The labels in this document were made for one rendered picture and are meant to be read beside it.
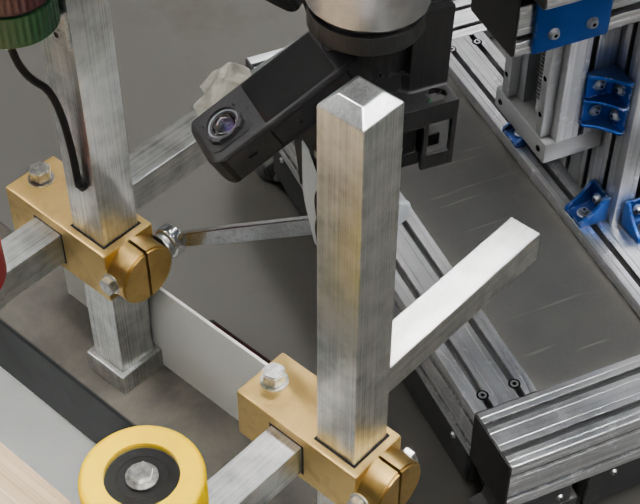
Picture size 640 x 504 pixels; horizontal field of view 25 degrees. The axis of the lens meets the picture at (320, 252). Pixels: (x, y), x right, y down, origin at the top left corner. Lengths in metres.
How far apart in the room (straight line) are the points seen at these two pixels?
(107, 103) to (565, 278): 1.08
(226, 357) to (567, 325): 0.87
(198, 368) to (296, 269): 1.08
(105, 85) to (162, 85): 1.59
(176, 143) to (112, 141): 0.15
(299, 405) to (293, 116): 0.26
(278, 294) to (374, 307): 1.33
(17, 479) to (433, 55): 0.37
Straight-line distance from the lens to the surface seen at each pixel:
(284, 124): 0.88
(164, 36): 2.71
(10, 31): 0.92
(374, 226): 0.85
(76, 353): 1.26
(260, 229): 1.07
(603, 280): 2.00
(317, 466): 1.04
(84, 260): 1.12
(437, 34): 0.89
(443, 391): 1.88
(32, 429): 1.32
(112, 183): 1.07
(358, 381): 0.95
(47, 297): 1.31
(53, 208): 1.14
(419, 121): 0.90
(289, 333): 2.18
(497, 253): 1.17
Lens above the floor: 1.66
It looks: 46 degrees down
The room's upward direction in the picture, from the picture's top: straight up
